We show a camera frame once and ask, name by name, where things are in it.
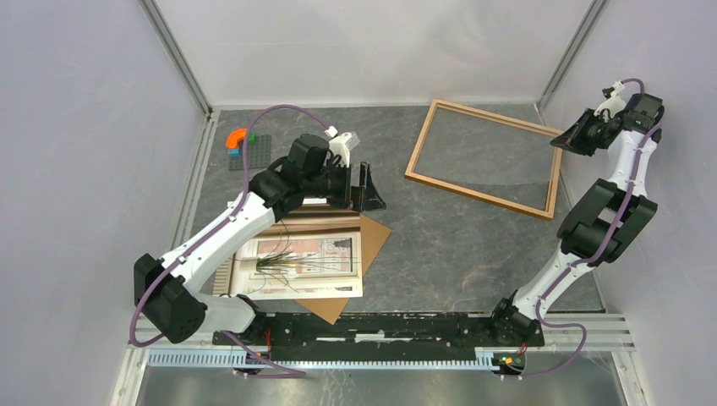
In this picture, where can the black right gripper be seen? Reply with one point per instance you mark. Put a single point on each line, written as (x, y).
(574, 137)

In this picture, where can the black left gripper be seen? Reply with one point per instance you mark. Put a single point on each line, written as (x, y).
(369, 198)

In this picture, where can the wooden picture frame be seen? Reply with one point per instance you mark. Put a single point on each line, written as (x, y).
(547, 214)

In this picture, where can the clear acrylic sheet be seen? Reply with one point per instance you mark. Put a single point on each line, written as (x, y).
(488, 157)

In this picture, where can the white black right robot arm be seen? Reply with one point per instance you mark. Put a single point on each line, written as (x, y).
(604, 222)

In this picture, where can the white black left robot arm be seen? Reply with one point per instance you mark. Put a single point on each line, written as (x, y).
(167, 290)

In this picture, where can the glossy printed photo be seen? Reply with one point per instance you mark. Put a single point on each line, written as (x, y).
(312, 253)

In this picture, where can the brown cardboard backing board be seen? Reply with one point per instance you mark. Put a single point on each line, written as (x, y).
(372, 241)

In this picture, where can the grey lego baseplate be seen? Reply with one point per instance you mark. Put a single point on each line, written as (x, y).
(259, 154)

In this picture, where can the orange curved toy block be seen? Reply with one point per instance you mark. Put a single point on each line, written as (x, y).
(236, 138)

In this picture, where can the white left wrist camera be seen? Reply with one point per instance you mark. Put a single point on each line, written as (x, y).
(341, 145)

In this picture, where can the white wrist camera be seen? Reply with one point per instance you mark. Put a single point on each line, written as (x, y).
(613, 103)
(341, 145)

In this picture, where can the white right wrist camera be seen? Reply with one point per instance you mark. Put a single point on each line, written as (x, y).
(613, 103)

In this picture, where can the right aluminium corner post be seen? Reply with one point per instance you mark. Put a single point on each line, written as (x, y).
(573, 48)

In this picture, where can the aluminium corner post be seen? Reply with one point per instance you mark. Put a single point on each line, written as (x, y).
(171, 46)
(573, 48)

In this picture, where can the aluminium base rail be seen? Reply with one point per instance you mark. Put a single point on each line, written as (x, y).
(565, 332)

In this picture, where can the white slotted cable duct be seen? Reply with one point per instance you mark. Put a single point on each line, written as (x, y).
(236, 358)

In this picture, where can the left aluminium corner post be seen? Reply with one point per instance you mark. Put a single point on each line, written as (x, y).
(171, 46)

